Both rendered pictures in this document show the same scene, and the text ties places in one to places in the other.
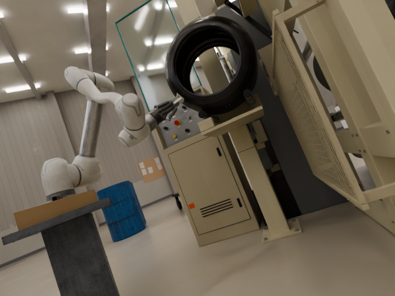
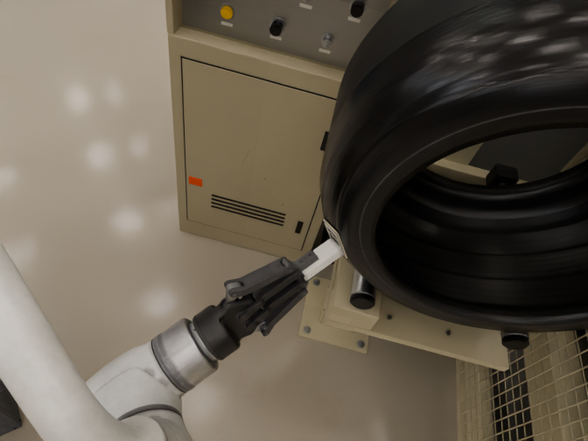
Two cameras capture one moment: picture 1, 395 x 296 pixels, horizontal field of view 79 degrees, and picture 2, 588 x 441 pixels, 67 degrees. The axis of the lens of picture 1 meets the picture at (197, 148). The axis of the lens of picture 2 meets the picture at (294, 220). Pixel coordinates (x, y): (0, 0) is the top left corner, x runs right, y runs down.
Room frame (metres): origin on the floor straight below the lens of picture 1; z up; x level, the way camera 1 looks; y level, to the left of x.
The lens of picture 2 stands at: (1.04, 0.17, 1.58)
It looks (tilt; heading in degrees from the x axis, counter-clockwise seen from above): 53 degrees down; 343
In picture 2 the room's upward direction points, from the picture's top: 16 degrees clockwise
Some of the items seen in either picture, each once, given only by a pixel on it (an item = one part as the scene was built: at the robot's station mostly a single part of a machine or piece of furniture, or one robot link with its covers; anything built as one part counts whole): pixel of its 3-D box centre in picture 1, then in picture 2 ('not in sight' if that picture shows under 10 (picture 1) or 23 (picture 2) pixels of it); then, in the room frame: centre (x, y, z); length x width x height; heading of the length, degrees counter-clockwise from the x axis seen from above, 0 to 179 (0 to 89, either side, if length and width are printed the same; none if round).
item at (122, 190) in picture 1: (123, 208); not in sight; (4.89, 1.85, 0.48); 1.31 x 0.81 x 0.97; 28
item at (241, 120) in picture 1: (235, 123); (419, 268); (1.50, -0.28, 0.80); 0.37 x 0.36 x 0.02; 74
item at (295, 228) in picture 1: (280, 229); (337, 311); (1.75, -0.33, 0.01); 0.27 x 0.27 x 0.02; 74
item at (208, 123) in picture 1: (213, 126); (362, 241); (1.54, -0.14, 0.83); 0.36 x 0.09 x 0.06; 164
